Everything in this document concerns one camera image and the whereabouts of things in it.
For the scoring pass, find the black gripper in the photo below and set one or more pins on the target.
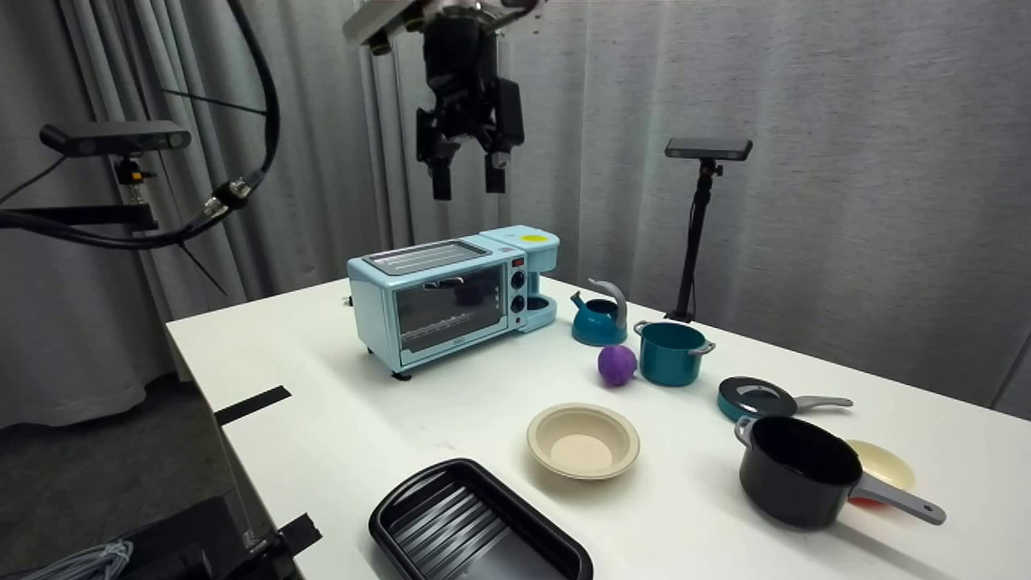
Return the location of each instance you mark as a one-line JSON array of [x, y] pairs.
[[465, 77]]

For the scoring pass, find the purple round object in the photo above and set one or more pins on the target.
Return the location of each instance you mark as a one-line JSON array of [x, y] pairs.
[[616, 366]]

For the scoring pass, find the beige bowl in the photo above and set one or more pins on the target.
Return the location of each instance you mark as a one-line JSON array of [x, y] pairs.
[[586, 443]]

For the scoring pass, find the light blue toy toaster oven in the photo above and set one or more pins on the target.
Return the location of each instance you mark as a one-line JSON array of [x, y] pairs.
[[445, 300]]

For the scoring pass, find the teal toy kettle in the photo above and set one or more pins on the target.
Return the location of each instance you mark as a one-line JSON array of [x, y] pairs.
[[598, 320]]

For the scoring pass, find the black stand pole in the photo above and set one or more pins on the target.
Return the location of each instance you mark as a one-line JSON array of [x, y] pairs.
[[704, 203]]

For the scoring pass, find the teal toy pot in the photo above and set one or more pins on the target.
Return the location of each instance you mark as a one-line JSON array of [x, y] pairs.
[[672, 357]]

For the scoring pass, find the long black tape strip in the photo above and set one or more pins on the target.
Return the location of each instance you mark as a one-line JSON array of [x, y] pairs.
[[254, 403]]

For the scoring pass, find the black baking tray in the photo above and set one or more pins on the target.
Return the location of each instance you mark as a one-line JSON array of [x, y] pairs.
[[473, 528]]

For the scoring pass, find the short black tape strip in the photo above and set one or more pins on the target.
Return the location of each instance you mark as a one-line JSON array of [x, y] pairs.
[[298, 534]]

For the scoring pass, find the small beige plate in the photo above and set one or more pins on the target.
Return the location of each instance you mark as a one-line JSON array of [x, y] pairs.
[[889, 467]]

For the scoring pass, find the black camera on clamp arm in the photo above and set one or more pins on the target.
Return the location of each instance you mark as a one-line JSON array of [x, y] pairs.
[[114, 138]]

